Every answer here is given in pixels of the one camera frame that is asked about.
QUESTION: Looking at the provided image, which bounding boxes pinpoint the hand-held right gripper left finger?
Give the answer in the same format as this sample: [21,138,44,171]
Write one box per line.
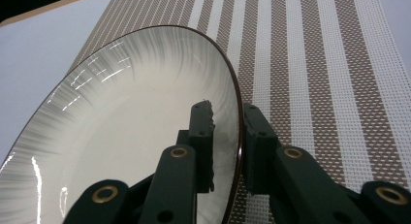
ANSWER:
[175,100,217,193]

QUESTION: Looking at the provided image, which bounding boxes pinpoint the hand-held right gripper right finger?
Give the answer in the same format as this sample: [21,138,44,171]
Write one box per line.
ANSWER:
[241,103,282,196]

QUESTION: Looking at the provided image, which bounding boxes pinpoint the green bowl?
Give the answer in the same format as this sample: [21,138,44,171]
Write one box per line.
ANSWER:
[0,24,244,224]

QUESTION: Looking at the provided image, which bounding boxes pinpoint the striped woven placemat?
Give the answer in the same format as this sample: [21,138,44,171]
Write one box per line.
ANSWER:
[66,0,411,224]

